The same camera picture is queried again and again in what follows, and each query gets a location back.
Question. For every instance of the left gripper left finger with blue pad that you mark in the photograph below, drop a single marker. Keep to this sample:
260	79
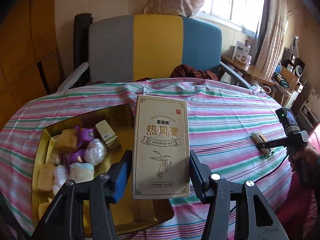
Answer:
64	217

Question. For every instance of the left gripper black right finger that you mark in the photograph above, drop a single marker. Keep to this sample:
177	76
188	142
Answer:
254	218

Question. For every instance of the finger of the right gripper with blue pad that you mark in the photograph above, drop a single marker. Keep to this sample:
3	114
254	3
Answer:
275	143

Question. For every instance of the yellow sponge cake piece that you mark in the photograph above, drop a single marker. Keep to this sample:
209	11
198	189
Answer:
46	177
43	205

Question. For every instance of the beige ointment box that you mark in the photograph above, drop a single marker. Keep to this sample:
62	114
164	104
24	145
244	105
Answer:
160	168

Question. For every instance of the white plastic packet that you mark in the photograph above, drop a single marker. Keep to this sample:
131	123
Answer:
95	152
60	177

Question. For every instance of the purple candy wrapper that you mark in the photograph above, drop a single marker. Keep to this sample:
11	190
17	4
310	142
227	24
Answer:
69	158
84	136

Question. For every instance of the small green box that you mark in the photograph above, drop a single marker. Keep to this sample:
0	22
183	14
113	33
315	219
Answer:
107	134

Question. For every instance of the green yellow snack bar packet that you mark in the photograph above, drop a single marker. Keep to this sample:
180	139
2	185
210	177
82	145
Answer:
81	172

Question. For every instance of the right hand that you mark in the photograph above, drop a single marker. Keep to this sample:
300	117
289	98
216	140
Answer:
309	153

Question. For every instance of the striped pink green bedsheet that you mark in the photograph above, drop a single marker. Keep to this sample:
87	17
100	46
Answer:
221	120

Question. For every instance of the gold metal tray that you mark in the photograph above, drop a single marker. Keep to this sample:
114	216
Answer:
128	215

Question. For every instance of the wooden desk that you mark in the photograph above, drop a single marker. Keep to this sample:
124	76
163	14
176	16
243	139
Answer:
251	72

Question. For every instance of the white box on desk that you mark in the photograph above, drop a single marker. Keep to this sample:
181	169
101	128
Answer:
241	52

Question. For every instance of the pink patterned curtain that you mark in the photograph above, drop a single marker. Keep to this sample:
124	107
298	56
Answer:
273	32

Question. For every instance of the dark red cloth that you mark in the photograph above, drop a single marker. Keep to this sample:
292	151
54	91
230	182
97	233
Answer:
186	71

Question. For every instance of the wooden wardrobe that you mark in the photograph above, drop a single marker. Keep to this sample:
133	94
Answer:
30	60

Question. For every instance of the grey yellow blue armchair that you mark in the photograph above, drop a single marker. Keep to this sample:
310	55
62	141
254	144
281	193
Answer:
132	47

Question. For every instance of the black rolled mat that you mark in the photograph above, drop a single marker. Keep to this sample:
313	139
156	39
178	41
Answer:
81	27

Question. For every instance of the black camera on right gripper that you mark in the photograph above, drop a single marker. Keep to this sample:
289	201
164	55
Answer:
288	121

